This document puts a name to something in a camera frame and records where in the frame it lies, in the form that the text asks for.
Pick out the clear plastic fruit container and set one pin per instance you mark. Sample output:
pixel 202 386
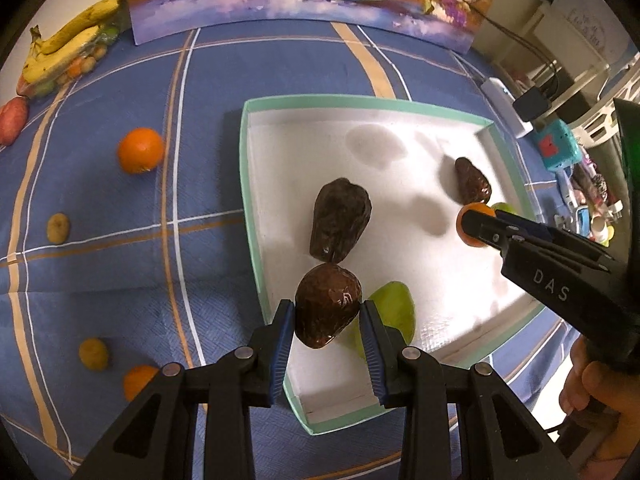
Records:
pixel 82 67

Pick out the white tray with teal rim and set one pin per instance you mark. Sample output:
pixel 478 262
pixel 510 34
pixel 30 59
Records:
pixel 300 160

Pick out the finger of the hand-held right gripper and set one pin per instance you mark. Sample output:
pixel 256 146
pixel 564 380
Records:
pixel 535 227
pixel 485 230

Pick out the orange tangerine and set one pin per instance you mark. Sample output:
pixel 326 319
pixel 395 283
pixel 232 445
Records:
pixel 137 382
pixel 472 243
pixel 141 150

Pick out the white lattice shelf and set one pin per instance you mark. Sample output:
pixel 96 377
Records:
pixel 607 110

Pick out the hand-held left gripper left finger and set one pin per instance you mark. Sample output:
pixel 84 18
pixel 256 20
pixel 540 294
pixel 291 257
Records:
pixel 282 345

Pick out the flower painting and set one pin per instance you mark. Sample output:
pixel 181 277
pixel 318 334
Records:
pixel 300 5

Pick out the yellow banana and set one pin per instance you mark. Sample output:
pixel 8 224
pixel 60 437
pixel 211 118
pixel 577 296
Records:
pixel 85 22
pixel 55 62

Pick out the green pear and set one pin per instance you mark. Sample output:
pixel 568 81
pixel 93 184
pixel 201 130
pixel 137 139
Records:
pixel 395 310

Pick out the red apple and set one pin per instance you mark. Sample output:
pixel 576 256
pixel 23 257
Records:
pixel 12 120

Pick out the small yellow round fruit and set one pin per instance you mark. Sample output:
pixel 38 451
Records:
pixel 58 227
pixel 93 354

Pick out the teal toy box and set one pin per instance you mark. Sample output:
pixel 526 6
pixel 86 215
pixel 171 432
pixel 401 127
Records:
pixel 555 145

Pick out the small green fruit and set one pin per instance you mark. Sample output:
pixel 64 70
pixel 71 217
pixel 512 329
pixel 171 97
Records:
pixel 504 207

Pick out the person's right hand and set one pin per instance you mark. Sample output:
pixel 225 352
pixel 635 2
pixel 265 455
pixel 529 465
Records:
pixel 585 385

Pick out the black charger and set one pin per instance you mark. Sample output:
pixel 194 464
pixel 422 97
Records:
pixel 532 104

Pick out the white power strip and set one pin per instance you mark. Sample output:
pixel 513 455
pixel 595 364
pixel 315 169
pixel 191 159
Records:
pixel 500 97

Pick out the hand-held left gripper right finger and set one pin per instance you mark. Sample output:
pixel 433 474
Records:
pixel 372 350

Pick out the pile of small trinkets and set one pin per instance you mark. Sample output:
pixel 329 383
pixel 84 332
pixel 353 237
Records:
pixel 595 195

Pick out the dark brown smooth fruit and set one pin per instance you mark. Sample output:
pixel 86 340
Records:
pixel 472 182

